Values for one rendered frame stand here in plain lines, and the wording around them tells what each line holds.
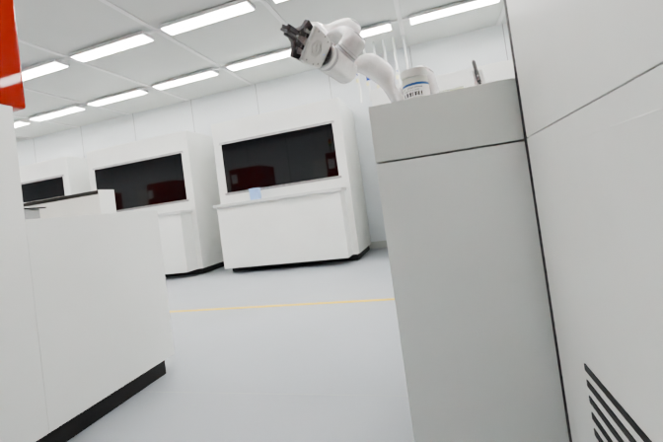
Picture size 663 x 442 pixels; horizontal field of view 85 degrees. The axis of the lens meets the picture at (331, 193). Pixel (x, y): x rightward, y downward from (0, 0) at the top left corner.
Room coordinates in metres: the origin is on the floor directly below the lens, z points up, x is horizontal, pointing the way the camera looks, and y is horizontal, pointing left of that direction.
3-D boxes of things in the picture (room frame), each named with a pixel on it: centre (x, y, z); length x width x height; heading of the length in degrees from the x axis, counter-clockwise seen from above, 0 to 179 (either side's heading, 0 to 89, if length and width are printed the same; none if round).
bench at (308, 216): (4.92, 0.55, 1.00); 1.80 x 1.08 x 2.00; 74
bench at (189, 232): (5.52, 2.67, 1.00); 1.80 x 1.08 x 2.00; 74
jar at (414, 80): (0.98, -0.27, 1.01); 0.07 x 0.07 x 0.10
